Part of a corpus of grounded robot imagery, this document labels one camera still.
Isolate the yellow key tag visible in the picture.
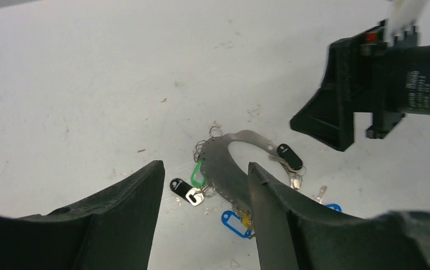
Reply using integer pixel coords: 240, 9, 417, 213
240, 214, 253, 229

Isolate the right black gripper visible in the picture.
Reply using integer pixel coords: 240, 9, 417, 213
289, 20, 430, 151

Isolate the blue white-label key tag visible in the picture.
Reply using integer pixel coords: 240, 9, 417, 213
220, 210, 254, 239

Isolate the black white-label key tag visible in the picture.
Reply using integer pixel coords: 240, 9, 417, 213
169, 178, 192, 201

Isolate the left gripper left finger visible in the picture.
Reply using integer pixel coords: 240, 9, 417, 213
0, 160, 165, 269

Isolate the green key tag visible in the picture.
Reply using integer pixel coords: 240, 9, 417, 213
190, 159, 206, 188

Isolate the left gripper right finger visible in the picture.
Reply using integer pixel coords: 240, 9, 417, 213
248, 163, 430, 269

